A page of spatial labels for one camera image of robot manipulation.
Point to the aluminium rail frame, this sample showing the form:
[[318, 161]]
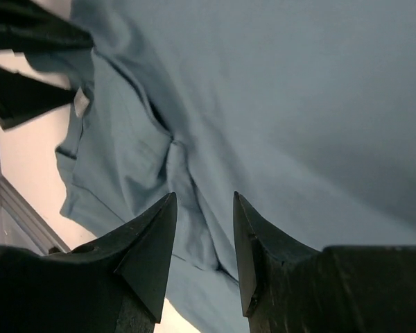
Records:
[[23, 227]]

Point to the teal blue t shirt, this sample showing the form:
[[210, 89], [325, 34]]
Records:
[[306, 108]]

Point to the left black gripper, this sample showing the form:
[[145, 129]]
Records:
[[26, 27]]

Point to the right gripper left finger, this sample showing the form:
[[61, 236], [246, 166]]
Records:
[[115, 283]]

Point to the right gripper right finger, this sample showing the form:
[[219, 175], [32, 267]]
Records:
[[286, 286]]

